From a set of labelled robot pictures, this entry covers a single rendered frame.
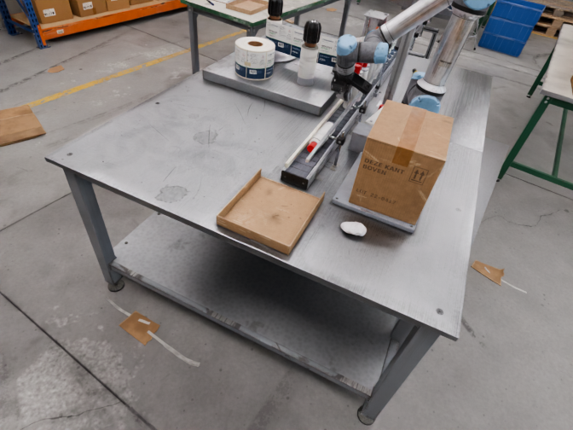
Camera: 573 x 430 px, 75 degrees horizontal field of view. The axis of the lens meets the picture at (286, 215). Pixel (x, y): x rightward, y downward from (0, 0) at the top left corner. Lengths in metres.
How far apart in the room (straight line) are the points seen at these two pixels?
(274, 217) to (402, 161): 0.45
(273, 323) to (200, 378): 0.41
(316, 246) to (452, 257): 0.45
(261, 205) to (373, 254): 0.41
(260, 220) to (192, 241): 0.83
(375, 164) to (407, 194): 0.14
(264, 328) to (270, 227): 0.61
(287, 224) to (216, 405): 0.91
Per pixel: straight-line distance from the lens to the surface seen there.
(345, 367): 1.68
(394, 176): 1.24
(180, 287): 1.83
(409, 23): 1.67
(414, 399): 1.97
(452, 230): 1.43
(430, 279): 1.23
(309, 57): 1.97
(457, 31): 1.55
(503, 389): 2.21
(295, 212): 1.28
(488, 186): 1.74
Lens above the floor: 1.70
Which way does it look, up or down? 43 degrees down
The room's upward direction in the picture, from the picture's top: 8 degrees clockwise
